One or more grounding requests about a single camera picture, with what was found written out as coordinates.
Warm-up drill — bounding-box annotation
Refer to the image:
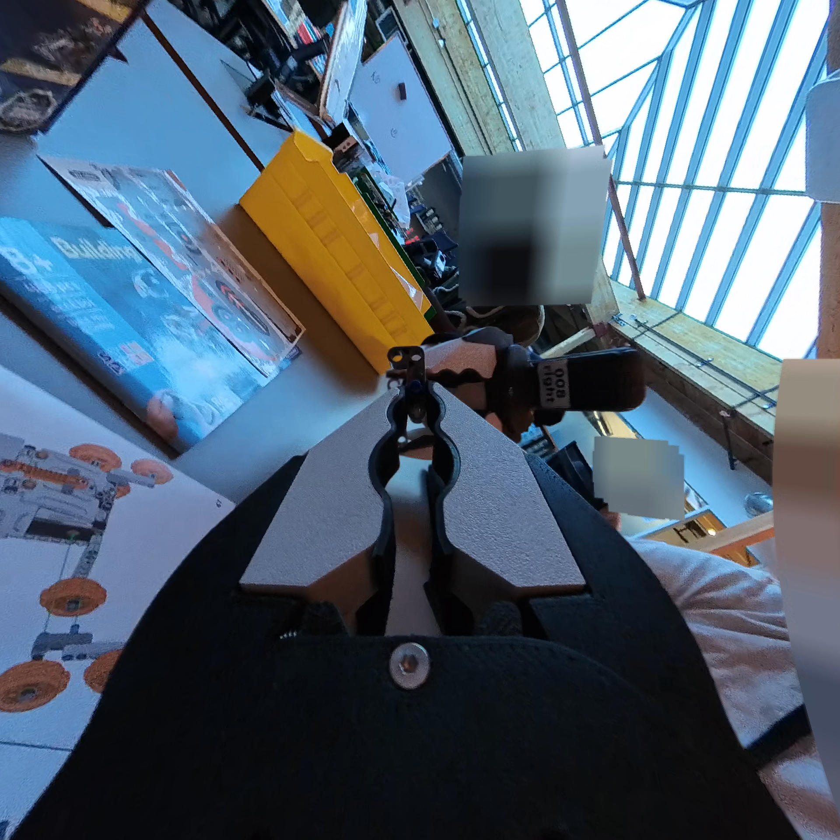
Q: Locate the open white instruction booklet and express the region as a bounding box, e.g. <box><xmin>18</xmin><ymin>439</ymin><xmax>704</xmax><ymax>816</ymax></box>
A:
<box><xmin>0</xmin><ymin>363</ymin><xmax>237</xmax><ymax>836</ymax></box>

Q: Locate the white ceiling box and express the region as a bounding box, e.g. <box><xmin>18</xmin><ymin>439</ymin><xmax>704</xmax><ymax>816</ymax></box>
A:
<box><xmin>805</xmin><ymin>71</ymin><xmax>840</xmax><ymax>202</ymax></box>

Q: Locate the robot kit box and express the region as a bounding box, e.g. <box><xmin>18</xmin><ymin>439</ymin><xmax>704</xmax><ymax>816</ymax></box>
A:
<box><xmin>0</xmin><ymin>0</ymin><xmax>143</xmax><ymax>137</ymax></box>

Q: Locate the grey holed beam with blue pin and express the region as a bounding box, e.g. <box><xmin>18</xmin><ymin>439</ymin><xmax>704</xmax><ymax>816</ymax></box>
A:
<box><xmin>386</xmin><ymin>344</ymin><xmax>429</xmax><ymax>422</ymax></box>

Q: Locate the grey desk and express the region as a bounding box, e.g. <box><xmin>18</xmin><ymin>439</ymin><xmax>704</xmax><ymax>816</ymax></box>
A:
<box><xmin>0</xmin><ymin>131</ymin><xmax>447</xmax><ymax>637</ymax></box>

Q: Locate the whiteboard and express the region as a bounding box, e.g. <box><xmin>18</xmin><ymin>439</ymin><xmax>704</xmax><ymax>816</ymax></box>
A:
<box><xmin>346</xmin><ymin>31</ymin><xmax>455</xmax><ymax>186</ymax></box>

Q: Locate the grey table with wooden edge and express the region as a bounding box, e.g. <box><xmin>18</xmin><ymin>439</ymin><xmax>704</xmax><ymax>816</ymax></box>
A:
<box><xmin>38</xmin><ymin>0</ymin><xmax>298</xmax><ymax>173</ymax></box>

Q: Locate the blue instruction booklet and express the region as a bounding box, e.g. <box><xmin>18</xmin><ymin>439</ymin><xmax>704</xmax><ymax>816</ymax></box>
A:
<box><xmin>0</xmin><ymin>215</ymin><xmax>304</xmax><ymax>455</ymax></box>

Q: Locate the yellow plastic bin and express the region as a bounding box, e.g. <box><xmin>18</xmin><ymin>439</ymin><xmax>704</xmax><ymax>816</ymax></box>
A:
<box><xmin>238</xmin><ymin>129</ymin><xmax>435</xmax><ymax>376</ymax></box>

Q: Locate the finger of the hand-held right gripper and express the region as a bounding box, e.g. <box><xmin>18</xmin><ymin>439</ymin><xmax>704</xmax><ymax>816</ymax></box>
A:
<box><xmin>422</xmin><ymin>330</ymin><xmax>511</xmax><ymax>389</ymax></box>
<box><xmin>451</xmin><ymin>378</ymin><xmax>493</xmax><ymax>416</ymax></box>

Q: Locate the clear plastic bag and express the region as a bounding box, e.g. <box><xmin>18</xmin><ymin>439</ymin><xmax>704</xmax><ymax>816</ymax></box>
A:
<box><xmin>386</xmin><ymin>261</ymin><xmax>429</xmax><ymax>307</ymax></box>

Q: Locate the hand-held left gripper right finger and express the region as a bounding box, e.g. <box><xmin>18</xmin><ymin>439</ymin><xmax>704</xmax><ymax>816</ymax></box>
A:
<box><xmin>427</xmin><ymin>382</ymin><xmax>587</xmax><ymax>635</ymax></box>

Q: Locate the black phone stand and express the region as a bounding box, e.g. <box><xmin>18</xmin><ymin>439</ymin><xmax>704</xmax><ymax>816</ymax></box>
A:
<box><xmin>218</xmin><ymin>58</ymin><xmax>278</xmax><ymax>123</ymax></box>

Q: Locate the green plastic bin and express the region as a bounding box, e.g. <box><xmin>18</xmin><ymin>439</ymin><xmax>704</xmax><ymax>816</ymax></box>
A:
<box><xmin>350</xmin><ymin>166</ymin><xmax>435</xmax><ymax>311</ymax></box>

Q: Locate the black harness strap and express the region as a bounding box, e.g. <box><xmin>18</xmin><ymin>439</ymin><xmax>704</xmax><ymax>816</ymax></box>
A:
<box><xmin>743</xmin><ymin>704</ymin><xmax>812</xmax><ymax>770</ymax></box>

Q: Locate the person's right hand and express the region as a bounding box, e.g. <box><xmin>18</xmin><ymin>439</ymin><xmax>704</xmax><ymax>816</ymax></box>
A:
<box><xmin>500</xmin><ymin>402</ymin><xmax>537</xmax><ymax>445</ymax></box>

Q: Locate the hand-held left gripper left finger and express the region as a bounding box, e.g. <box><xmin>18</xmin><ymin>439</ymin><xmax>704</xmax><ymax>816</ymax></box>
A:
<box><xmin>239</xmin><ymin>386</ymin><xmax>404</xmax><ymax>635</ymax></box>

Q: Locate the robot sticker sheet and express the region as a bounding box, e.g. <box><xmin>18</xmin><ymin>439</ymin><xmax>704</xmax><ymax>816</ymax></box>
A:
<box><xmin>38</xmin><ymin>155</ymin><xmax>307</xmax><ymax>379</ymax></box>

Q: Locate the wooden easel board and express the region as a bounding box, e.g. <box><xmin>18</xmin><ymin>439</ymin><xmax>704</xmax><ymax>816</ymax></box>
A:
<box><xmin>317</xmin><ymin>0</ymin><xmax>370</xmax><ymax>127</ymax></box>

